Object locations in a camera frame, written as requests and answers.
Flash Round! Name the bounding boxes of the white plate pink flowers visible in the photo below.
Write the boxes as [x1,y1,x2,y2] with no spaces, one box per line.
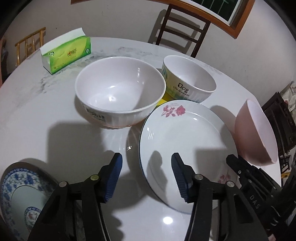
[139,100,238,214]

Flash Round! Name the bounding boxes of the pink bowl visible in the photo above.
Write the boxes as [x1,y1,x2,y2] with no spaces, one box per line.
[234,99,278,166]

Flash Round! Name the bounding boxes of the blue floral plate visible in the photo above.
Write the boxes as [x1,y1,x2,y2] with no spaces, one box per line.
[1,162,57,240]

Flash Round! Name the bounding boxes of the large white pink-base bowl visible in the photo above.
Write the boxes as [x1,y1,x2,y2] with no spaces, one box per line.
[75,57,166,128]

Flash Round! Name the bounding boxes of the white bowl dog text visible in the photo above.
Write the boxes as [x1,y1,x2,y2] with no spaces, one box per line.
[162,55,217,103]

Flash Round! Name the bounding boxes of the yellow wooden stool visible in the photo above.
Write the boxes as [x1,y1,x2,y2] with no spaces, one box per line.
[280,155,291,179]

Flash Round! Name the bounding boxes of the dark wooden shelf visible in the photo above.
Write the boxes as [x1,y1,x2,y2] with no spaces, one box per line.
[262,92,295,162]

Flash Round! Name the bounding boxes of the yellow warning sticker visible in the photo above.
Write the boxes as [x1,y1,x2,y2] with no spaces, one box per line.
[157,98,167,106]

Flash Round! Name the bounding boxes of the bags on shelf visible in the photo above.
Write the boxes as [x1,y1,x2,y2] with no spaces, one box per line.
[280,81,296,111]

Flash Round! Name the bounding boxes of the green tissue box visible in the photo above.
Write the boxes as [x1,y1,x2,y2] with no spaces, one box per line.
[40,28,91,74]

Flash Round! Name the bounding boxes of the dark wooden chair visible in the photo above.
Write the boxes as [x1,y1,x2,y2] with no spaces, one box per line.
[148,4,211,58]

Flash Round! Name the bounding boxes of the bamboo chair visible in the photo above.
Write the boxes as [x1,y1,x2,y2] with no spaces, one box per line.
[15,27,46,67]

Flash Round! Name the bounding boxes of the wooden framed window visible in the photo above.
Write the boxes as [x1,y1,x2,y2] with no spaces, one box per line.
[70,0,256,39]

